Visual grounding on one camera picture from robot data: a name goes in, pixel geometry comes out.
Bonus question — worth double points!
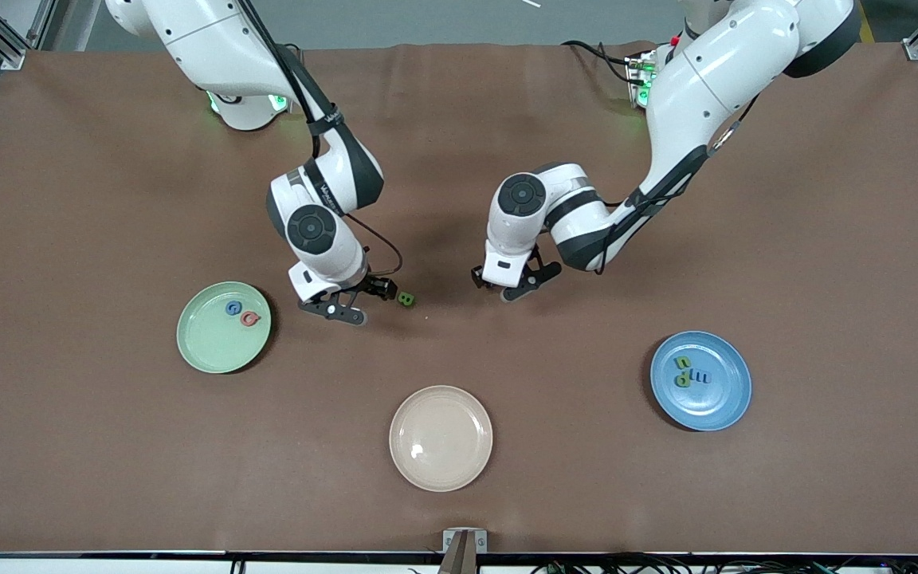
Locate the tangled black cables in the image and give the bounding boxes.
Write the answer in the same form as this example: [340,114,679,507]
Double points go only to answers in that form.
[531,550,918,574]

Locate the green plate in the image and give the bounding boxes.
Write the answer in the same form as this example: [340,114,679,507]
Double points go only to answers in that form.
[176,281,273,375]

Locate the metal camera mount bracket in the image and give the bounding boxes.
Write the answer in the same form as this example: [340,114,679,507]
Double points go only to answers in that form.
[439,529,488,574]

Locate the brown table cover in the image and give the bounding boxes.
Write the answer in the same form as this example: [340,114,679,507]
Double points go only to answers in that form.
[0,41,918,556]

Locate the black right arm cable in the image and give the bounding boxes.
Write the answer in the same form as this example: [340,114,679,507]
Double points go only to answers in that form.
[240,0,346,160]

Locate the blue plate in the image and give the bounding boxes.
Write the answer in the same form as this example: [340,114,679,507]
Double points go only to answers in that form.
[649,330,753,432]

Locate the beige plate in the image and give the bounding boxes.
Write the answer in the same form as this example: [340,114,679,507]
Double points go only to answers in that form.
[389,385,494,493]

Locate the black left base cable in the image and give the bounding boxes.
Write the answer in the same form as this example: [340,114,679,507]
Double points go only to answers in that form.
[561,40,637,81]

